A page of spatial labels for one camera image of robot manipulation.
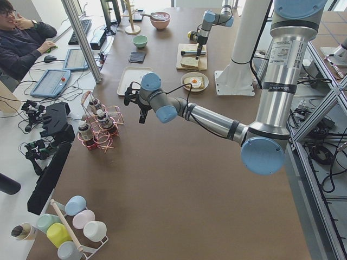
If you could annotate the right tea bottle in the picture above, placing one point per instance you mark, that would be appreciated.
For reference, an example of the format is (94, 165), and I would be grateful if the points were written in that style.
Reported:
(94, 106)

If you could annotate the mint green bowl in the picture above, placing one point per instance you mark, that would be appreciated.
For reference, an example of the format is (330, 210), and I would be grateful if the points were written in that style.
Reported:
(140, 41)

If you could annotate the grey folded cloth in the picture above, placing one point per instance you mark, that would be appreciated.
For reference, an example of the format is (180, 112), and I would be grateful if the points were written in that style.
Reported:
(137, 57)

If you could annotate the near blue teach pendant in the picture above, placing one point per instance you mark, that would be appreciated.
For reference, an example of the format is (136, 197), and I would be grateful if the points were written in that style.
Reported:
(51, 84)

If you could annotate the blue teach pendant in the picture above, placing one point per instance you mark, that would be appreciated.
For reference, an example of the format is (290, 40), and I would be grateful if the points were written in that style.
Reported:
(75, 61)
(51, 84)

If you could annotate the left tea bottle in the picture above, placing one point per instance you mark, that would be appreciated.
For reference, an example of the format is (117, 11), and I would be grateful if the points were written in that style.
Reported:
(86, 135)

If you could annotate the white round plate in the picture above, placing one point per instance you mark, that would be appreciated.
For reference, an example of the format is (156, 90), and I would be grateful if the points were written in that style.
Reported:
(196, 74)

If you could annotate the pink ice bowl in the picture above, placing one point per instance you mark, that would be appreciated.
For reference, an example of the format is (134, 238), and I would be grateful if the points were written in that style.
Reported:
(162, 24)

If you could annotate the tea bottle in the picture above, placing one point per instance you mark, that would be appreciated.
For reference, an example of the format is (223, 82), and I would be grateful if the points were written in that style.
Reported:
(86, 135)
(94, 106)
(106, 123)

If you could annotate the seated person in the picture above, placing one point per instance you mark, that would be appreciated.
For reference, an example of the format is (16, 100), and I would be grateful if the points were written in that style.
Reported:
(23, 41)

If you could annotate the mint cup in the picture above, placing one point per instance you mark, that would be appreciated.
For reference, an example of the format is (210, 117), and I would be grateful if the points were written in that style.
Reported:
(46, 220)

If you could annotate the front tea bottle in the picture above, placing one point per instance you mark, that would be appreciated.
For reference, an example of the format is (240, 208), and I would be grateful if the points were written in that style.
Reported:
(106, 123)

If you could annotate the white cup rack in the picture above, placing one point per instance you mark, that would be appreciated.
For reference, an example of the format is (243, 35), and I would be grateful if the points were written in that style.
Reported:
(87, 251)

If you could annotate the far blue teach pendant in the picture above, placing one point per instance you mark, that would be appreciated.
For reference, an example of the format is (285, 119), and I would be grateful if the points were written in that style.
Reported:
(75, 61)

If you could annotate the yellow cup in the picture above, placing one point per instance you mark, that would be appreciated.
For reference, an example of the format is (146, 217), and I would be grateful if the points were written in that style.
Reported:
(58, 234)

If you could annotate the steel ice scoop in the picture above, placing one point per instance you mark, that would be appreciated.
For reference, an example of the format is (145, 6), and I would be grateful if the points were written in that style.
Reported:
(154, 16)

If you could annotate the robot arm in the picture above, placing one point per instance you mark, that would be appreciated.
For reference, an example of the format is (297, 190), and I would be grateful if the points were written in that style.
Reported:
(262, 142)
(224, 18)

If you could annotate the pink cup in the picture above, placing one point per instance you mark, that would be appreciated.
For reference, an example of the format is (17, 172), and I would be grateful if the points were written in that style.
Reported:
(82, 218)

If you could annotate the blue cup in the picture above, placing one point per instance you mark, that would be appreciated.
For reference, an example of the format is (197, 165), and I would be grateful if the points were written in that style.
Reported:
(75, 205)

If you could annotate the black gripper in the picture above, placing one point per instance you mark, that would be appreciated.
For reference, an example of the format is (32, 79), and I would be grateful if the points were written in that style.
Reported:
(143, 106)
(200, 41)

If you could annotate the copper wire bottle rack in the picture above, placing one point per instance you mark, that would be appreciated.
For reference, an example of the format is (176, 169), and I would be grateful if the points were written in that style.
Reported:
(99, 125)

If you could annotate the grey-blue cup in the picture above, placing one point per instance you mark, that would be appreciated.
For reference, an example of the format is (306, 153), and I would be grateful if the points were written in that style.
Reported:
(68, 251)

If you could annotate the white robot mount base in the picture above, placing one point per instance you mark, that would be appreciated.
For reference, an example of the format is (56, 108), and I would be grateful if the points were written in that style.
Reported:
(238, 83)

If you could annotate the bread slice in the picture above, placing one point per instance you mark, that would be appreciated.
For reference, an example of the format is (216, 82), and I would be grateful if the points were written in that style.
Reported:
(189, 62)
(187, 79)

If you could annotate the cream rabbit serving tray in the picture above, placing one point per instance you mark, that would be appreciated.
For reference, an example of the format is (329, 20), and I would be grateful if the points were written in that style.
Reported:
(131, 74)

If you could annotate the wooden cutting board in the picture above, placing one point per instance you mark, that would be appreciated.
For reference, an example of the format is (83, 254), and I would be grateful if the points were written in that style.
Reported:
(203, 63)

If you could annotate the steel muddler black tip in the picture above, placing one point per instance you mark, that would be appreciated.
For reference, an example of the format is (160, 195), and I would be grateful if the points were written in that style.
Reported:
(188, 52)

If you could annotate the paper cup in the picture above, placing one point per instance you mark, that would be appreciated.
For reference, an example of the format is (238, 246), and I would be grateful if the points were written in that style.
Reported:
(24, 232)

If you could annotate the white support column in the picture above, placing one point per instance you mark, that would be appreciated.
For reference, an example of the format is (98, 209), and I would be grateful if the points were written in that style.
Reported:
(253, 16)

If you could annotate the white cup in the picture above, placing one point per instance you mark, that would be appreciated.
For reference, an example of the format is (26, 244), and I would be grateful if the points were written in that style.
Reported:
(95, 230)

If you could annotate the fried egg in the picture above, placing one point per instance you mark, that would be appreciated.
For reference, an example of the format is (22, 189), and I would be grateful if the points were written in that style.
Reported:
(195, 81)

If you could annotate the wooden mug tree stand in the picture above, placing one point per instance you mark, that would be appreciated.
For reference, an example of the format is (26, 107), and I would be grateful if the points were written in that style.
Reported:
(132, 29)

